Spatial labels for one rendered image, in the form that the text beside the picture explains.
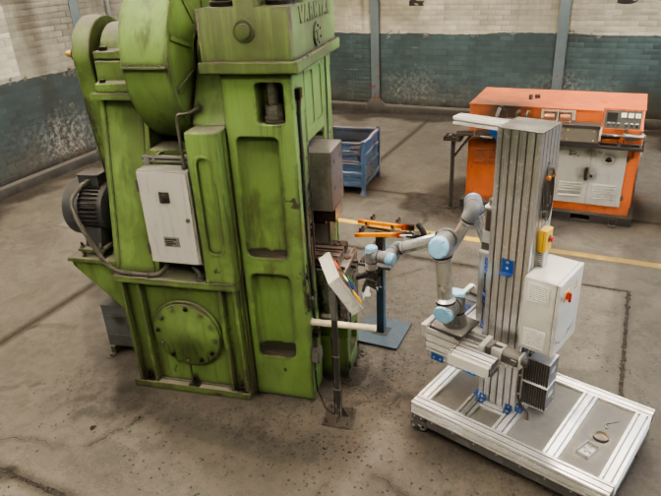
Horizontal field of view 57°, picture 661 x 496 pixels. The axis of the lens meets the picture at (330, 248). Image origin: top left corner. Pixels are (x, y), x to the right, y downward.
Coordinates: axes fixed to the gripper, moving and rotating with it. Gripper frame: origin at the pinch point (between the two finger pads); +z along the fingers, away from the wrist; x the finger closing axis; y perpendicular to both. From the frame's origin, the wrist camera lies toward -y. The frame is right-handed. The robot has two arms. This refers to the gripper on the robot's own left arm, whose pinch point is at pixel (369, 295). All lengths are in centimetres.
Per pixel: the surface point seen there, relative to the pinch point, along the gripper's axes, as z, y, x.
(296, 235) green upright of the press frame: -36, -44, -17
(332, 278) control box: -24.6, -4.3, -29.1
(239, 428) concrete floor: 94, -61, -69
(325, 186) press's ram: -60, -44, 13
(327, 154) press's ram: -82, -42, 14
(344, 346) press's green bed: 66, -38, 18
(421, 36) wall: -45, -417, 707
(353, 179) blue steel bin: 75, -269, 320
